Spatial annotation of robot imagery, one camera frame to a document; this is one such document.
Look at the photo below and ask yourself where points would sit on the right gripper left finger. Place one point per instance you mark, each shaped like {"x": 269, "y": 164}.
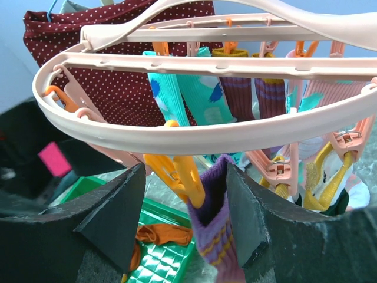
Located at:
{"x": 88, "y": 239}

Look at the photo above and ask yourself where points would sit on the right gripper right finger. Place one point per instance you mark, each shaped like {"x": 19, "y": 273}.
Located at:
{"x": 278, "y": 241}

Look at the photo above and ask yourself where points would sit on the maroon yellow striped sock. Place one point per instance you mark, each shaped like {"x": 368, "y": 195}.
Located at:
{"x": 212, "y": 226}

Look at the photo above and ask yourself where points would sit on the pink round clip hanger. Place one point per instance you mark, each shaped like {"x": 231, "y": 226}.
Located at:
{"x": 283, "y": 42}

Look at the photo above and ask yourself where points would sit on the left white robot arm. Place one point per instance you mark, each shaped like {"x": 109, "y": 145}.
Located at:
{"x": 39, "y": 162}

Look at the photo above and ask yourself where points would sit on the folded pink cloth stack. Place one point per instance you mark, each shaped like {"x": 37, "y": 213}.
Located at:
{"x": 54, "y": 160}

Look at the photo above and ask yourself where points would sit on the orange sock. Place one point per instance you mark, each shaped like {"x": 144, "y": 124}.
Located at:
{"x": 159, "y": 234}

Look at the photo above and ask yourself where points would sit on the green plastic tray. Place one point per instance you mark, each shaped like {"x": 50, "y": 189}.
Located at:
{"x": 163, "y": 248}

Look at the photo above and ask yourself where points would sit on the maroon purple hanging sock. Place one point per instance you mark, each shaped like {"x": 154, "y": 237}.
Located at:
{"x": 238, "y": 92}

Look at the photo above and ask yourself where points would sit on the teal patterned hanging sock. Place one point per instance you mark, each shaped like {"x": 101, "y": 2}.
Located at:
{"x": 168, "y": 97}

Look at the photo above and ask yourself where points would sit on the blue wire hanger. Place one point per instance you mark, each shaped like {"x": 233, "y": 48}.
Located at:
{"x": 52, "y": 10}

